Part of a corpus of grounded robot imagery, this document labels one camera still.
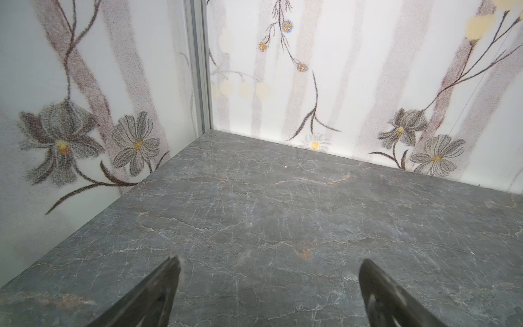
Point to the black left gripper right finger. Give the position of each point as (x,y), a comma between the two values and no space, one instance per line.
(387,303)

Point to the aluminium corner post left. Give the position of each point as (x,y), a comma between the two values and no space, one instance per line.
(197,37)

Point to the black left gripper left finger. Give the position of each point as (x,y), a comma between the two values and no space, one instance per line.
(149,303)

